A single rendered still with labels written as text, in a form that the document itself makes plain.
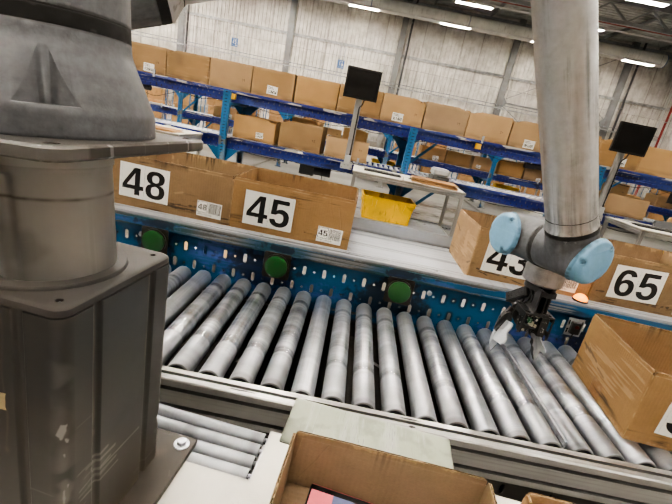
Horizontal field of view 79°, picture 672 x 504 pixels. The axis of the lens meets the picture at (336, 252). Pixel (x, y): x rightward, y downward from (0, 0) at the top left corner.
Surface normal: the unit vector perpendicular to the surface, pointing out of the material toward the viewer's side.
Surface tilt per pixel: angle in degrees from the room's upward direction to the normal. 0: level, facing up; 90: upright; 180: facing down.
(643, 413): 90
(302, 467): 89
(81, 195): 86
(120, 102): 66
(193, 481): 0
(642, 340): 89
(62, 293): 0
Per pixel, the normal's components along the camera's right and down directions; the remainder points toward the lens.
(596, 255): 0.37, 0.39
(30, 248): 0.17, 0.32
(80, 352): 0.97, 0.23
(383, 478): -0.12, 0.27
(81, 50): 0.79, -0.07
